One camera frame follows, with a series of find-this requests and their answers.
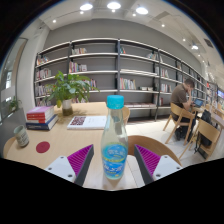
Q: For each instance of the grey shelf unit with books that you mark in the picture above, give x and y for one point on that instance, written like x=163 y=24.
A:
x=100 y=63

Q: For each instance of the black backpack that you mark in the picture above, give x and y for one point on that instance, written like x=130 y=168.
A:
x=205 y=120

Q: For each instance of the white book with red print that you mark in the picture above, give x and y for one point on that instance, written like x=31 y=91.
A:
x=91 y=122

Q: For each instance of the flat round red coaster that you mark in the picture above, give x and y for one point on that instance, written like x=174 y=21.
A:
x=43 y=147

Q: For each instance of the slatted wooden chair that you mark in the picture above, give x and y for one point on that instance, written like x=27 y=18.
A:
x=178 y=115
x=208 y=131

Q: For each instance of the green potted plant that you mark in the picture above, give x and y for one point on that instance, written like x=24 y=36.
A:
x=68 y=88

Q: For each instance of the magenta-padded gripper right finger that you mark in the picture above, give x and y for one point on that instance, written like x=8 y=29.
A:
x=166 y=165

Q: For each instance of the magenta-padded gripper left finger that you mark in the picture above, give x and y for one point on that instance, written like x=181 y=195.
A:
x=60 y=166

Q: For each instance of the group of ceiling lights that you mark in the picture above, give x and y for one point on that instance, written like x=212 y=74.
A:
x=114 y=5

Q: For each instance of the clear bottle with teal cap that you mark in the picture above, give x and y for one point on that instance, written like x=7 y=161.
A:
x=114 y=156

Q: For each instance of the small potted plant by window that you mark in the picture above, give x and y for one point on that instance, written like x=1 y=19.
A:
x=14 y=104

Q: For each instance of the dark blue book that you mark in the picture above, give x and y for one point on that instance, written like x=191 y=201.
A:
x=43 y=125

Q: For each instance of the pink book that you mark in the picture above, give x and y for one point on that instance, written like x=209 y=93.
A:
x=40 y=110

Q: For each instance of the open laptop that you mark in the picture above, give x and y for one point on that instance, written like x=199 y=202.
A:
x=198 y=102

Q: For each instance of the pale green ceramic mug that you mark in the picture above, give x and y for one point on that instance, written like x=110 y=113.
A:
x=21 y=136

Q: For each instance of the person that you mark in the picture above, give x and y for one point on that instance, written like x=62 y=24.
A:
x=180 y=96

